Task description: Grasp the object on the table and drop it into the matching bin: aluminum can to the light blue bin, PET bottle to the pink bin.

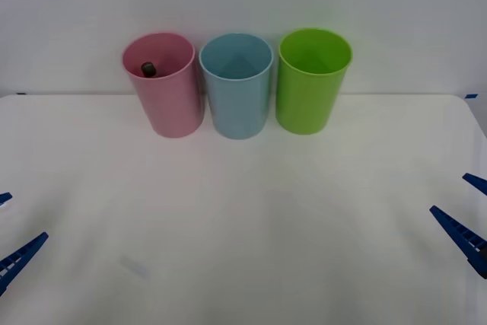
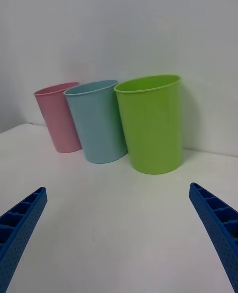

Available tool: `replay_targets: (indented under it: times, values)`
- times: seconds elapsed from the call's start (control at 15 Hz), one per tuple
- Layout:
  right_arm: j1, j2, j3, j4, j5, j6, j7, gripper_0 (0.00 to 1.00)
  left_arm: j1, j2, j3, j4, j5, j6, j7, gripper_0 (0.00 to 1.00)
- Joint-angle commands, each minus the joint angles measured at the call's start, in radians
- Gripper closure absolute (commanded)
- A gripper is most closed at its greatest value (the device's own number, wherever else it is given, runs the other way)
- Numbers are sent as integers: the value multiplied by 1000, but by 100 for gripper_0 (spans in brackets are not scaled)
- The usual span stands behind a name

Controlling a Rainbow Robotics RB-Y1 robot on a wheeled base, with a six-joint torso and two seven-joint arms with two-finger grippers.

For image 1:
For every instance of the pink plastic waste bin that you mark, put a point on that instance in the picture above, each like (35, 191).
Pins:
(171, 108)

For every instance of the pale blue plastic waste bin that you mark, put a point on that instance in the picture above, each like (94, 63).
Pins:
(237, 112)

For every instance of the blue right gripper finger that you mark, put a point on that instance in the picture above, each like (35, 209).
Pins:
(477, 182)
(462, 235)

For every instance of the green plastic waste bin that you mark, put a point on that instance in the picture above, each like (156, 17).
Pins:
(304, 104)

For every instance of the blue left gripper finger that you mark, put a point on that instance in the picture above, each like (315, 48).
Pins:
(21, 258)
(4, 198)

